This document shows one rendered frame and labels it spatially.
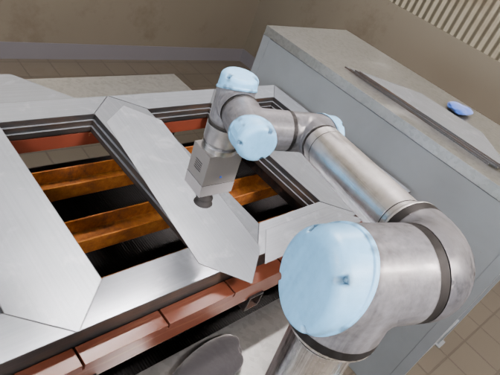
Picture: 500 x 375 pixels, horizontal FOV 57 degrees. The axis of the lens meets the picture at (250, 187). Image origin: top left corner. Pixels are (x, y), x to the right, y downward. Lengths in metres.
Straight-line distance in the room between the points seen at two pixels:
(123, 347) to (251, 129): 0.47
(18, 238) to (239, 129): 0.51
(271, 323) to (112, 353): 0.48
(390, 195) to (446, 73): 2.81
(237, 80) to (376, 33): 2.90
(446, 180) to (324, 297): 1.27
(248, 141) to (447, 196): 1.06
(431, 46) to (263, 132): 2.79
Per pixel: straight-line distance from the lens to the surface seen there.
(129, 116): 1.48
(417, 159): 1.74
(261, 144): 0.79
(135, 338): 0.95
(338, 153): 0.75
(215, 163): 0.94
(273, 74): 2.09
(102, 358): 0.93
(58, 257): 1.01
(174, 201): 1.19
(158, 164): 1.30
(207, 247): 1.09
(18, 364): 0.90
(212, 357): 1.11
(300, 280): 0.50
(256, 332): 1.23
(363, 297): 0.47
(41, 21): 3.59
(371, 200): 0.67
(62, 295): 0.95
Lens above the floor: 1.61
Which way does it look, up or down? 34 degrees down
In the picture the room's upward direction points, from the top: 23 degrees clockwise
